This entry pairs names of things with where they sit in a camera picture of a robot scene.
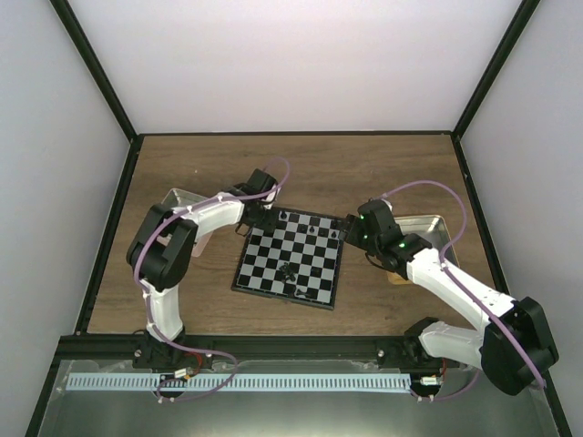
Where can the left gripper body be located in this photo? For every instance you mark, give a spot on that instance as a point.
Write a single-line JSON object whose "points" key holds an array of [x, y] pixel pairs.
{"points": [[263, 222]]}

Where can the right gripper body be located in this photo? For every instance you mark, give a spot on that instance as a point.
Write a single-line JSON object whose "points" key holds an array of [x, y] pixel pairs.
{"points": [[353, 237]]}

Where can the black white chess board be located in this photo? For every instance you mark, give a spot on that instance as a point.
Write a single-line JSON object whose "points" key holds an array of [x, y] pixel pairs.
{"points": [[257, 271]]}

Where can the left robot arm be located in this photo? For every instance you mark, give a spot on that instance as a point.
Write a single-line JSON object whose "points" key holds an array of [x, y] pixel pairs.
{"points": [[160, 253]]}

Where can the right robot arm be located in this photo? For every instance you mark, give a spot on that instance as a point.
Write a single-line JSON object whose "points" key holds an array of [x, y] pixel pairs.
{"points": [[510, 340]]}

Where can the pile of black chess pieces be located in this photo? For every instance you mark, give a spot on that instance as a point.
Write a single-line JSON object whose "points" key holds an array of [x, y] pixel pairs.
{"points": [[297, 283]]}

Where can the yellow metal tin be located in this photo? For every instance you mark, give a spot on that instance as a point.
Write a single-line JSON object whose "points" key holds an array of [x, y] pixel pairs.
{"points": [[431, 228]]}

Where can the pink metal tin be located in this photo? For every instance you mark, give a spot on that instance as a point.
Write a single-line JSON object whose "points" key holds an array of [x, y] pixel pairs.
{"points": [[180, 198]]}

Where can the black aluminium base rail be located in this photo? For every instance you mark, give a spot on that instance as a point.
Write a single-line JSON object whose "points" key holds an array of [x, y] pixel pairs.
{"points": [[388, 352]]}

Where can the light blue slotted cable duct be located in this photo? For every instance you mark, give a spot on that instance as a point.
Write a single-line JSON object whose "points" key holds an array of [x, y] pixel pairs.
{"points": [[366, 382]]}

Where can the black enclosure frame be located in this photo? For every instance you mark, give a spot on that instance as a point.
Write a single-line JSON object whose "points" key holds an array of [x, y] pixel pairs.
{"points": [[76, 33]]}

